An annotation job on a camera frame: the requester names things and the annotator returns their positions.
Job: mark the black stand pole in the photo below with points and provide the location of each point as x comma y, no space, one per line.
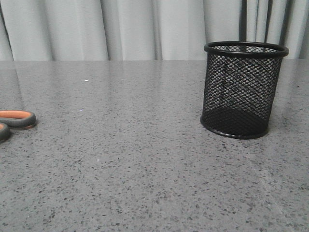
243,21

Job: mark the light grey curtain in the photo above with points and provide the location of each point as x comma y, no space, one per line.
144,29

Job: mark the grey orange handled scissors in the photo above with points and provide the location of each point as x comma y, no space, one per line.
15,119

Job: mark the black mesh pen bucket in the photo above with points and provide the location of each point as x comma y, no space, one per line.
240,86

